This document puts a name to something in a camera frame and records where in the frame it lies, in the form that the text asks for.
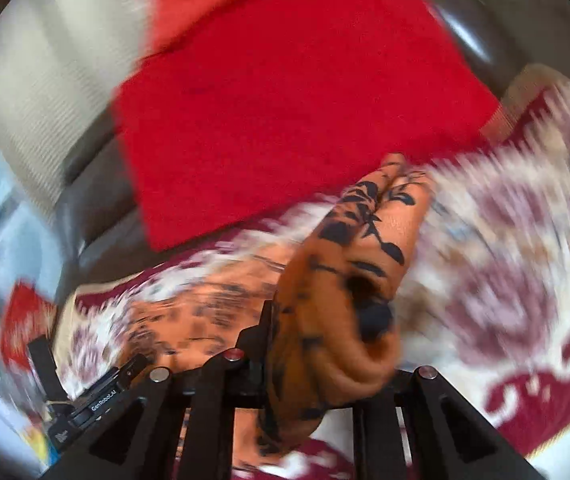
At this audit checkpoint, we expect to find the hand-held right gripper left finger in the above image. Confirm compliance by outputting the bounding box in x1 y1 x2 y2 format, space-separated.
40 300 278 480

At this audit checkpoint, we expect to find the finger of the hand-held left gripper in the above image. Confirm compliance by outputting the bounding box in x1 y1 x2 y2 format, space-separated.
27 339 68 403

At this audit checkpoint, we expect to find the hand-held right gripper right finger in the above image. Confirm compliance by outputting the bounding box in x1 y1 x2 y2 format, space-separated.
352 365 546 480

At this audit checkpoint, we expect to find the orange black floral garment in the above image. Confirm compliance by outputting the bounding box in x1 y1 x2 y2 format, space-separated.
130 152 433 458

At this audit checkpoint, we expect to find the red cardboard box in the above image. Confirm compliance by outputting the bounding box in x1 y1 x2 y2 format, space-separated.
0 282 58 371

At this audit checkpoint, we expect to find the maroon white floral blanket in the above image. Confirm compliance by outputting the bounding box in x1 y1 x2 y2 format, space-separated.
55 65 570 480

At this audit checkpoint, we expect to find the red cushion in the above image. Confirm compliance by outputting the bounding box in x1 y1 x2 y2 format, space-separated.
115 0 503 253

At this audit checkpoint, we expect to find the beige perforated cover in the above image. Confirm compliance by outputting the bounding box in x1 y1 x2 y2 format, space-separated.
0 0 166 221

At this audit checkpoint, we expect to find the red cloth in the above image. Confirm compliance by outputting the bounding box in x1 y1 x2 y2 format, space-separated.
147 0 276 58

